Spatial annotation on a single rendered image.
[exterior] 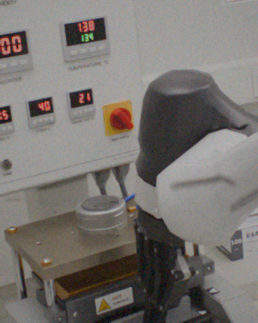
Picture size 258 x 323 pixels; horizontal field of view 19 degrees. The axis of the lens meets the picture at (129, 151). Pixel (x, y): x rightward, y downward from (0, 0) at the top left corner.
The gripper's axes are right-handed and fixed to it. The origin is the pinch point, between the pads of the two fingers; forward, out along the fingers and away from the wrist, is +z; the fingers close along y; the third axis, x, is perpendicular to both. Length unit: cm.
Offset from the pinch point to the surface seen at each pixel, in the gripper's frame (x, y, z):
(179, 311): 5.7, -2.1, 4.2
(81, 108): 4.0, -34.8, -13.5
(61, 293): -10.0, -10.4, 1.4
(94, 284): -5.7, -8.4, -0.6
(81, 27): 5.7, -39.3, -26.1
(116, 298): -3.4, -5.5, 0.8
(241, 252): 46, -36, 36
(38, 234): -9.4, -20.7, -1.5
